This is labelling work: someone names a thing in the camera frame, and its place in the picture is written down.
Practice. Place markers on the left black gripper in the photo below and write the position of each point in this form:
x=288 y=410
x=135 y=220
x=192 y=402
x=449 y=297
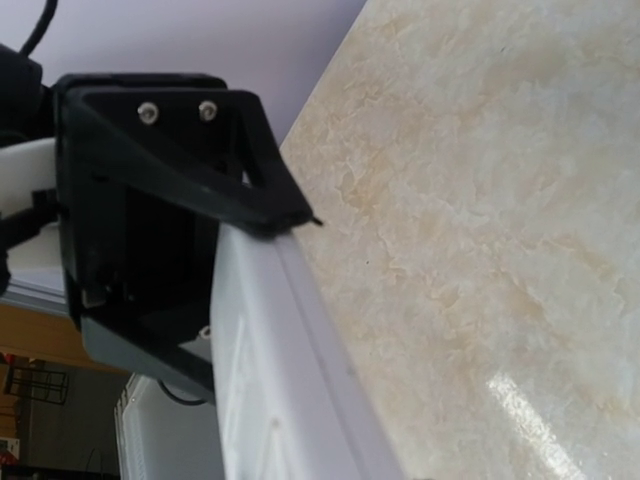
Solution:
x=147 y=168

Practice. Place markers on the front aluminium rail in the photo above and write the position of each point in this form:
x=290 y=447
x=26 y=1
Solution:
x=37 y=290

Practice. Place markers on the white remote control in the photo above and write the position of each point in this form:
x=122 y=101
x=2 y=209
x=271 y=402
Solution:
x=289 y=404

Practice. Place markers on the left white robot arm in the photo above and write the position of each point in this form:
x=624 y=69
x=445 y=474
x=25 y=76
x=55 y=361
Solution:
x=28 y=154

